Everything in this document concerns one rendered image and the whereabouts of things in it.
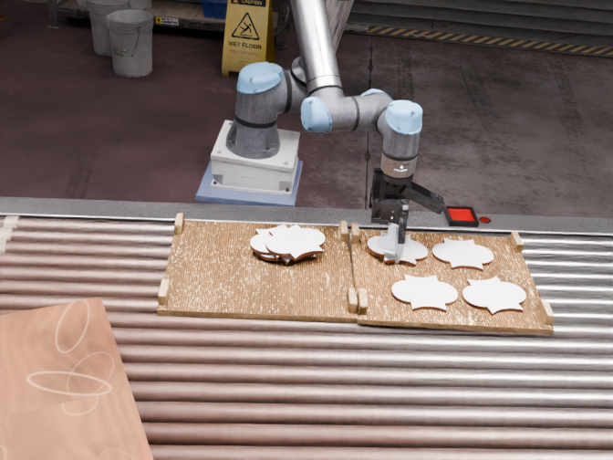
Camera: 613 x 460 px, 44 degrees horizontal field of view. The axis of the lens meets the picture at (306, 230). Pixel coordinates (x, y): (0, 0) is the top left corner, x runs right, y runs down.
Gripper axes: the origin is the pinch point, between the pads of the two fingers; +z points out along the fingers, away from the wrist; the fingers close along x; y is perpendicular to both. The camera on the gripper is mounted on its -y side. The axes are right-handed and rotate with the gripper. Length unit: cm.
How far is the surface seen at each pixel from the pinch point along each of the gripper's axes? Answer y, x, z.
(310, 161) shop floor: 14, -227, 95
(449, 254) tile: -12.1, 0.9, 0.7
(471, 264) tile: -16.6, 4.5, 0.8
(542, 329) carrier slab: -27.8, 25.4, 2.1
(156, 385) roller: 48, 46, 2
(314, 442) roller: 20, 56, 4
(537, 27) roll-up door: -165, -444, 81
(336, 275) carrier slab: 14.6, 10.5, 1.0
